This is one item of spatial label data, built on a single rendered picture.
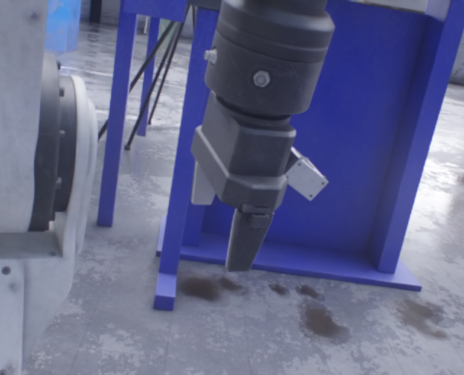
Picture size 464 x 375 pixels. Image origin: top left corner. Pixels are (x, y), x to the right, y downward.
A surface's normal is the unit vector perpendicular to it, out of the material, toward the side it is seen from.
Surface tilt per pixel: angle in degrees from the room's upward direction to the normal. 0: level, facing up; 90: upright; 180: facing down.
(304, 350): 0
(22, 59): 99
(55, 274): 90
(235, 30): 95
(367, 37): 90
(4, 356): 60
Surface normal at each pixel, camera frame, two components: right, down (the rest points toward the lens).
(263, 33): -0.24, 0.41
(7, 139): 0.38, 0.27
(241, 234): 0.33, 0.52
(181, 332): 0.17, -0.94
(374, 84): 0.06, 0.30
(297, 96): 0.59, 0.50
